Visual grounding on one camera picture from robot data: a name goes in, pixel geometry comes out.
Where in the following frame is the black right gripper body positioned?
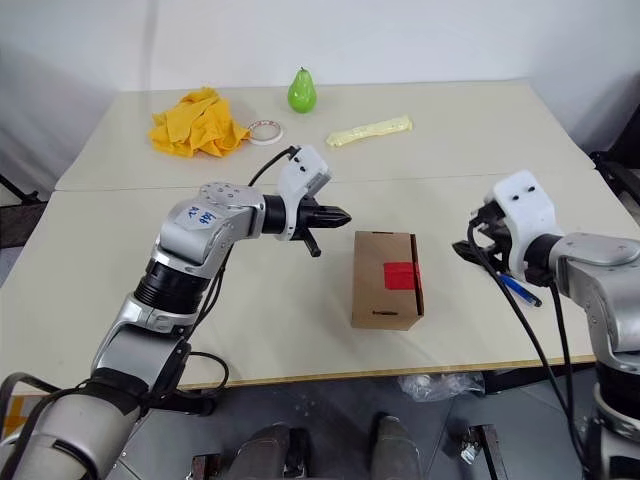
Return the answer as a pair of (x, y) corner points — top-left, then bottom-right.
(467, 199), (516, 274)

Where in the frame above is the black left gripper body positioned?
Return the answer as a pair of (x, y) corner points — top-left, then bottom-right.
(295, 196), (322, 259)

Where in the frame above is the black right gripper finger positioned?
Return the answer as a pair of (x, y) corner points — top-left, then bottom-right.
(451, 240), (496, 266)

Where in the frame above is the blue pen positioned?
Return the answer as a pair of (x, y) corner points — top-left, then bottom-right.
(497, 271), (544, 309)

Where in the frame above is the brown cardboard box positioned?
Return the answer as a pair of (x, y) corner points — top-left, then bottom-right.
(350, 230), (426, 332)

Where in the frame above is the red tape patch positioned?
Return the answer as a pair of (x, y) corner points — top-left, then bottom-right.
(383, 260), (422, 292)

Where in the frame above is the white tape roll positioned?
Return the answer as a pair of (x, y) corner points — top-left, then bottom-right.
(247, 119), (285, 147)

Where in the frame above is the pale yellow long item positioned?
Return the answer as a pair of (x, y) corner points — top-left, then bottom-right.
(325, 113), (415, 149)

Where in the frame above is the white box with yellow tape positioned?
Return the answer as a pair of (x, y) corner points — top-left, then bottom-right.
(4, 394), (39, 436)

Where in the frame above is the green pear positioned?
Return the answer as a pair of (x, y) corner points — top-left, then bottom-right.
(286, 66), (317, 115)

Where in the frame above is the clear plastic bag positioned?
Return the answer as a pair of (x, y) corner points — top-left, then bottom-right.
(397, 372), (486, 403)

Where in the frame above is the crumpled yellow cloth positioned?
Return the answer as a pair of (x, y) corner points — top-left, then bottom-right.
(146, 86), (251, 159)

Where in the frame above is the dark rounded shape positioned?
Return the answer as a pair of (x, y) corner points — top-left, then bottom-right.
(234, 422), (311, 480)
(369, 412), (426, 480)

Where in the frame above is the black metal stand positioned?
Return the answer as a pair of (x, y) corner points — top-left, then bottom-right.
(0, 172), (49, 251)

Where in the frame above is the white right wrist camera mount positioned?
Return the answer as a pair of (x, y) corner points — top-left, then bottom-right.
(491, 169), (565, 284)

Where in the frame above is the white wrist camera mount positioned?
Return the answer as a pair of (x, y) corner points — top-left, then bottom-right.
(276, 144), (334, 242)
(491, 169), (565, 284)

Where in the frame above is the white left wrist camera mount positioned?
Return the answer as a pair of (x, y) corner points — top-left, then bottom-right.
(276, 144), (334, 242)

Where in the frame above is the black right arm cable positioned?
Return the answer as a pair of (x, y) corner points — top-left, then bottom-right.
(467, 222), (589, 461)
(547, 279), (589, 451)

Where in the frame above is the black equipment frame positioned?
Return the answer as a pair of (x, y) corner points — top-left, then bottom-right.
(589, 149), (640, 226)

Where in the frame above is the black table frame bar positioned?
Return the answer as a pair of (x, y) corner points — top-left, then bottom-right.
(174, 387), (216, 416)
(482, 367), (599, 396)

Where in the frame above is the black metal floor bracket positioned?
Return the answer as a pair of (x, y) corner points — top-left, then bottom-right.
(459, 423), (501, 480)
(192, 452), (221, 480)

